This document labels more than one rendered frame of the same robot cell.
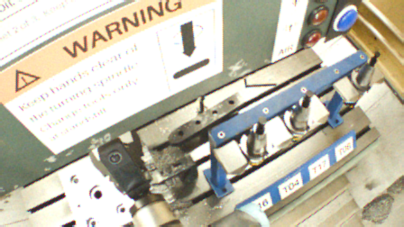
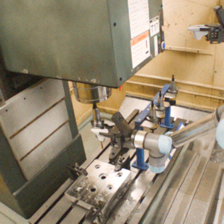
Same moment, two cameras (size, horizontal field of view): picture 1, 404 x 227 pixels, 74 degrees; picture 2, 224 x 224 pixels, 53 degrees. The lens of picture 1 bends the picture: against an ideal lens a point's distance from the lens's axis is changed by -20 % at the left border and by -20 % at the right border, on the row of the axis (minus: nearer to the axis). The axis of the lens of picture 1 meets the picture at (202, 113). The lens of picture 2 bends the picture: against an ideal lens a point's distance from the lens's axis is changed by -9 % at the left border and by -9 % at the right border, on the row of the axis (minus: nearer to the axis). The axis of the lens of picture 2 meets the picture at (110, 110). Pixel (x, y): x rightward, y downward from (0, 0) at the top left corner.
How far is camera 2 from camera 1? 0.84 m
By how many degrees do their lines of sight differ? 37
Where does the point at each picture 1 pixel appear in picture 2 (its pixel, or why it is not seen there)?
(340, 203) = (197, 160)
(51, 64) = (136, 41)
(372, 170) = (201, 141)
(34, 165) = (129, 71)
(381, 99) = (185, 114)
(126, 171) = (124, 123)
